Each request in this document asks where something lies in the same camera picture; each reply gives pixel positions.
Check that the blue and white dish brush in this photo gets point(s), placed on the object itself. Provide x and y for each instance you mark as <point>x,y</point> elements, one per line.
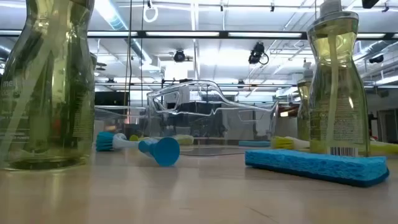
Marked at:
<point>164,151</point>

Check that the clear rectangular plastic container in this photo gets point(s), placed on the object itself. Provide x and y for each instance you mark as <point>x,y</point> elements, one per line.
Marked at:
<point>118,118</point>

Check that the black computer monitor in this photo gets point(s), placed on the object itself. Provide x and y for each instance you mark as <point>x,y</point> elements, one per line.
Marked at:
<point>112,98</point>

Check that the green soap pump bottle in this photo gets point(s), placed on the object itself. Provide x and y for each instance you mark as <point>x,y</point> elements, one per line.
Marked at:
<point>46,93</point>
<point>339,93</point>
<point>303,109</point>

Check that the black ceiling-mounted camera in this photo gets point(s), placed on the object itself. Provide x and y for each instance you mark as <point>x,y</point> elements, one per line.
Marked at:
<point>376,58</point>

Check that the yellow-green dish brush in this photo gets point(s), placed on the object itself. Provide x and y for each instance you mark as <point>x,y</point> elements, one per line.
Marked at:
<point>185,140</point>
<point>283,143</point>

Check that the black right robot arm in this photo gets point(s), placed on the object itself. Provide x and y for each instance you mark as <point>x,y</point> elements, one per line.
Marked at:
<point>370,3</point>

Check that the black ceiling spotlight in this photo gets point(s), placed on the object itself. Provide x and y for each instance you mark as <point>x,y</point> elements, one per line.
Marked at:
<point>179,56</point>

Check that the blue rectangular sponge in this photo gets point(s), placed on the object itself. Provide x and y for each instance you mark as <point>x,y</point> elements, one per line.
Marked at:
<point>311,165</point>
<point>255,143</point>

